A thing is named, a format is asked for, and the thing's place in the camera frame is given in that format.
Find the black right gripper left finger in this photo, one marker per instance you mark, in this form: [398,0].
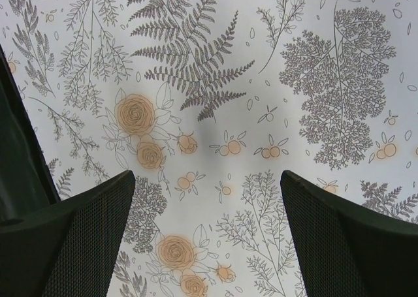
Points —
[69,248]

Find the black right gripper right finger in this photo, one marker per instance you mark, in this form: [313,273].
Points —
[344,249]

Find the black t shirt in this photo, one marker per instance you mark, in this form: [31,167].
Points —
[26,182]

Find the floral patterned table mat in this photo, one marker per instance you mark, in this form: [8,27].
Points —
[208,102]

